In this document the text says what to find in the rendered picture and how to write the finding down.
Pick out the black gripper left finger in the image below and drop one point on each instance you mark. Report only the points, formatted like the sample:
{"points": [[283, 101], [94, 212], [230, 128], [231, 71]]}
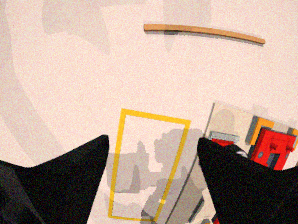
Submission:
{"points": [[62, 190]]}

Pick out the yellow rectangular outline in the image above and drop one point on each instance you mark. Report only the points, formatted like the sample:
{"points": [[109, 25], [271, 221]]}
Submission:
{"points": [[125, 112]]}

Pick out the black wheel with white hub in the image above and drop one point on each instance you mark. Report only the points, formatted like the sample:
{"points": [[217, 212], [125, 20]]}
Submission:
{"points": [[236, 149]]}

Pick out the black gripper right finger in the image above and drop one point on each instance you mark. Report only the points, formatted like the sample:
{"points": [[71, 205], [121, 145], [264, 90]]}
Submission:
{"points": [[243, 192]]}

